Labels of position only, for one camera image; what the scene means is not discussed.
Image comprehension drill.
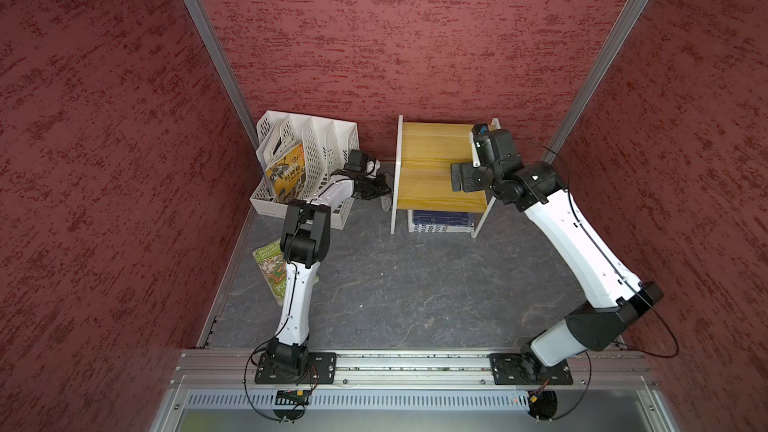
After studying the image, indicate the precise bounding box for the grey patterned cloth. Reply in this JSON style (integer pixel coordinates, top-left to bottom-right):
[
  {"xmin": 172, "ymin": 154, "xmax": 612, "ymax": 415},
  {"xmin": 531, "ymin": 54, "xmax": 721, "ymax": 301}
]
[{"xmin": 380, "ymin": 193, "xmax": 393, "ymax": 212}]

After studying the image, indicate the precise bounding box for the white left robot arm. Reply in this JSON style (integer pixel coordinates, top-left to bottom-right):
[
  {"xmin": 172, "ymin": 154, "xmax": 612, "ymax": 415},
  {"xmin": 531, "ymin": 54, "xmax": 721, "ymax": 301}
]
[{"xmin": 262, "ymin": 150, "xmax": 391, "ymax": 380}]

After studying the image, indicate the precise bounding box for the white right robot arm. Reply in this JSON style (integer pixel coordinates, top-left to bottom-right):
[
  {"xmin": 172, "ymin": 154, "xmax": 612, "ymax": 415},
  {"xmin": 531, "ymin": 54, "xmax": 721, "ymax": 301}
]
[{"xmin": 451, "ymin": 124, "xmax": 663, "ymax": 381}]

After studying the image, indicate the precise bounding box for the wooden white-framed bookshelf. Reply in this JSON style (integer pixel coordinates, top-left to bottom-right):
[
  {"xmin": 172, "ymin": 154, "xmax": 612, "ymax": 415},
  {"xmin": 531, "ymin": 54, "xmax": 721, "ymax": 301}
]
[{"xmin": 390, "ymin": 117, "xmax": 495, "ymax": 238}]

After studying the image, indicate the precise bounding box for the dark blue book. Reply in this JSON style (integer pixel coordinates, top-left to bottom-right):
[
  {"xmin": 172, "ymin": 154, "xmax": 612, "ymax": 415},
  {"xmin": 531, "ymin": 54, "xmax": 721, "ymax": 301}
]
[{"xmin": 410, "ymin": 210, "xmax": 474, "ymax": 228}]

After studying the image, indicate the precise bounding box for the white book with black lettering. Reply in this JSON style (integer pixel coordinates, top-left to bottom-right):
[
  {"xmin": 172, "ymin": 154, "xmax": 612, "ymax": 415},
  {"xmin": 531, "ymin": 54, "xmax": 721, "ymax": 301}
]
[{"xmin": 408, "ymin": 210, "xmax": 474, "ymax": 233}]

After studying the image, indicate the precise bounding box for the white file organizer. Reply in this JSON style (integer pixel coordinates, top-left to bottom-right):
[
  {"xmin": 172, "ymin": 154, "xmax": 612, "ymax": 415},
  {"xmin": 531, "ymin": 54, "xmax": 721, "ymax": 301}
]
[{"xmin": 250, "ymin": 111, "xmax": 359, "ymax": 218}]

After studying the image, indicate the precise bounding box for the yellow magazine in organizer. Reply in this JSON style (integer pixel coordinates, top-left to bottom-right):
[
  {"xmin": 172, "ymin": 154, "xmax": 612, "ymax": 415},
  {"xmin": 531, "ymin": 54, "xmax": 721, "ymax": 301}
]
[{"xmin": 266, "ymin": 143, "xmax": 306, "ymax": 203}]

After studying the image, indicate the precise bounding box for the green treehouse book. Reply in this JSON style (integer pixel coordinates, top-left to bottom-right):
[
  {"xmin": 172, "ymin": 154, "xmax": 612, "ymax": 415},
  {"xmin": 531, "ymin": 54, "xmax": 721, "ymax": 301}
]
[{"xmin": 252, "ymin": 240, "xmax": 287, "ymax": 306}]

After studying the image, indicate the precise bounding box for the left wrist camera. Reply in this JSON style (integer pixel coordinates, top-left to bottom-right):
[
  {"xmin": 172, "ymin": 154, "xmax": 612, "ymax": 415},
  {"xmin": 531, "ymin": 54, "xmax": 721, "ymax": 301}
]
[{"xmin": 345, "ymin": 149, "xmax": 380, "ymax": 178}]

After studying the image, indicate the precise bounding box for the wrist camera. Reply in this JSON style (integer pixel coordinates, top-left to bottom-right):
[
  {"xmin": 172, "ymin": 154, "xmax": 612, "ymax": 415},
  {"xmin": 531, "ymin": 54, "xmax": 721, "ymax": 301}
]
[
  {"xmin": 470, "ymin": 124, "xmax": 494, "ymax": 167},
  {"xmin": 345, "ymin": 149, "xmax": 380, "ymax": 178}
]

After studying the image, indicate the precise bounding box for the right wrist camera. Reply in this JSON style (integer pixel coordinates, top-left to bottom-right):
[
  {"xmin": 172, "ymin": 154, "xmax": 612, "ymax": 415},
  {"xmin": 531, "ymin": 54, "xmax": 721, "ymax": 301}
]
[{"xmin": 470, "ymin": 124, "xmax": 494, "ymax": 167}]

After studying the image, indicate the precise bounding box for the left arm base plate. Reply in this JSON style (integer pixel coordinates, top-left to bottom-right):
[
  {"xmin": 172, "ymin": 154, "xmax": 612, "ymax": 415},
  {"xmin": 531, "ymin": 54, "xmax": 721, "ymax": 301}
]
[{"xmin": 252, "ymin": 352, "xmax": 338, "ymax": 386}]

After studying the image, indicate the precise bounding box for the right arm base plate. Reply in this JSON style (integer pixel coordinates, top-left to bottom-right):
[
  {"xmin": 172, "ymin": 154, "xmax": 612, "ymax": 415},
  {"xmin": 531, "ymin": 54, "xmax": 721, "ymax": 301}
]
[{"xmin": 488, "ymin": 353, "xmax": 573, "ymax": 387}]

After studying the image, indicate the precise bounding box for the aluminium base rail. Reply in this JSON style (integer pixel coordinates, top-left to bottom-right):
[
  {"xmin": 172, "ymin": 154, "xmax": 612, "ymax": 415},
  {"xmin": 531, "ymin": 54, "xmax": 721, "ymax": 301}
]
[{"xmin": 170, "ymin": 349, "xmax": 661, "ymax": 391}]

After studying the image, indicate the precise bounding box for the right aluminium corner post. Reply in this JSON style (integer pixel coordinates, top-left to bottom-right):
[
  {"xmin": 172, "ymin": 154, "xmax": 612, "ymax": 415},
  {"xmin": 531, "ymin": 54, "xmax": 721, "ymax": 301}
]
[{"xmin": 542, "ymin": 0, "xmax": 650, "ymax": 163}]

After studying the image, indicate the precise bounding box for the aluminium corner post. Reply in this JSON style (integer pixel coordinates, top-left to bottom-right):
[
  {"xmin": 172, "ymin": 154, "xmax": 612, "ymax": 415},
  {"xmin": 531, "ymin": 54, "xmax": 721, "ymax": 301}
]
[
  {"xmin": 183, "ymin": 0, "xmax": 259, "ymax": 150},
  {"xmin": 542, "ymin": 0, "xmax": 650, "ymax": 163}
]

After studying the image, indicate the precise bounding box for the left aluminium corner post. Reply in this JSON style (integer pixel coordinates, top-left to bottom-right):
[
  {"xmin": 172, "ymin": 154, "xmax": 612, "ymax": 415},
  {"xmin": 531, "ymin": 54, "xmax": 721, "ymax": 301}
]
[{"xmin": 183, "ymin": 0, "xmax": 259, "ymax": 150}]

